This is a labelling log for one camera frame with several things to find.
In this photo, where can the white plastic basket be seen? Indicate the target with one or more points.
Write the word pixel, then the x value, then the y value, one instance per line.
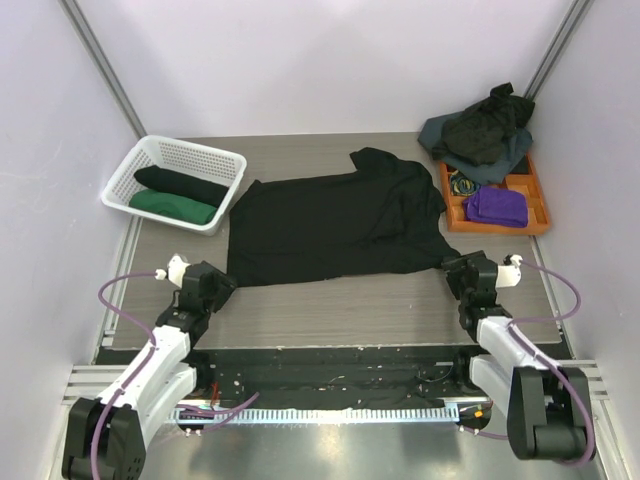
pixel 214 165

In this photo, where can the white slotted cable duct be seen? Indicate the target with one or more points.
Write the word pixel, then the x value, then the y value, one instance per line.
pixel 447 414

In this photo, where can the rolled green t shirt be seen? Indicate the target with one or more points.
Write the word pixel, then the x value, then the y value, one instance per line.
pixel 173 206

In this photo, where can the aluminium corner post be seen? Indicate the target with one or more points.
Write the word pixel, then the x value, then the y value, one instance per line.
pixel 93 47
pixel 578 9

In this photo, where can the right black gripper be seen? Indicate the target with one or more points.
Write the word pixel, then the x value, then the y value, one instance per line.
pixel 458 267

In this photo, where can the dark green crumpled shirt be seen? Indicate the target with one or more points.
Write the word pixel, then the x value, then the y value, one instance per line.
pixel 478 134

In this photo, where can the right aluminium corner post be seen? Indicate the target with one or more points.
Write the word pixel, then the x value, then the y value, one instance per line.
pixel 578 9

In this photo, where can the left aluminium corner post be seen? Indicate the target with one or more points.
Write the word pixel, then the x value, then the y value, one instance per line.
pixel 93 47

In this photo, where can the grey blue shirt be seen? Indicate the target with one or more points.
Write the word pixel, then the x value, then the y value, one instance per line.
pixel 513 159

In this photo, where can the black t shirt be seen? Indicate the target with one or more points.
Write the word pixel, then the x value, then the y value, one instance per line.
pixel 381 218
pixel 176 183

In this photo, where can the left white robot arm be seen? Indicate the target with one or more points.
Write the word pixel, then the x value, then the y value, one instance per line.
pixel 107 436

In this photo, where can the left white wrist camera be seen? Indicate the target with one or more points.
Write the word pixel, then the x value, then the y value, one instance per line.
pixel 174 272

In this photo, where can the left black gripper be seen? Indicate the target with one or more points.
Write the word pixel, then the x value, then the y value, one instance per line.
pixel 224 285

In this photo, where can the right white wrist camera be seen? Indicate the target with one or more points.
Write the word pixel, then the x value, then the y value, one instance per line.
pixel 509 272

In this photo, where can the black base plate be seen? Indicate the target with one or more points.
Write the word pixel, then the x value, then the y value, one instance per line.
pixel 338 378

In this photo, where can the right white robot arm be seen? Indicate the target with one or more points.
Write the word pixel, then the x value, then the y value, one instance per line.
pixel 546 404

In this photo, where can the purple folded cloth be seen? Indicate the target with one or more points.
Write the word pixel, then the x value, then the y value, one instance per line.
pixel 497 206

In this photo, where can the blue yellow patterned cloth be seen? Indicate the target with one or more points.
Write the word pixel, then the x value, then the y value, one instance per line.
pixel 462 186

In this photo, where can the orange compartment tray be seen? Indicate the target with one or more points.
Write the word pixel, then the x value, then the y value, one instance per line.
pixel 527 184

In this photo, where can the rolled black t shirt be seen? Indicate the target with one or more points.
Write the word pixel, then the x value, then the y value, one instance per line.
pixel 176 183

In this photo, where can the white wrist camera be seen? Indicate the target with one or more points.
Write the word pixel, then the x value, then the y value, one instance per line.
pixel 174 272
pixel 509 272

